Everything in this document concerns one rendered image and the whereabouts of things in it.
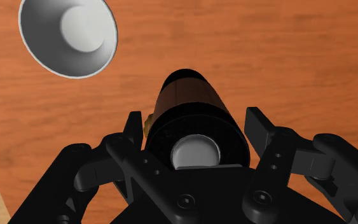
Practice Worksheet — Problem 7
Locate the brown and black cylindrical bottle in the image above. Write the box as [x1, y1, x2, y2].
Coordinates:
[144, 68, 251, 171]

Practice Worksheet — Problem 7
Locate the white bowl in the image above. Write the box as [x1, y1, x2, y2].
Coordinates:
[18, 0, 119, 80]

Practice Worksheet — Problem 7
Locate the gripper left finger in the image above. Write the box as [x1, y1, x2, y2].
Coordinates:
[8, 111, 202, 224]

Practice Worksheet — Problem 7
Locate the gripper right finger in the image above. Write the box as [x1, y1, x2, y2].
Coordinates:
[242, 106, 358, 224]

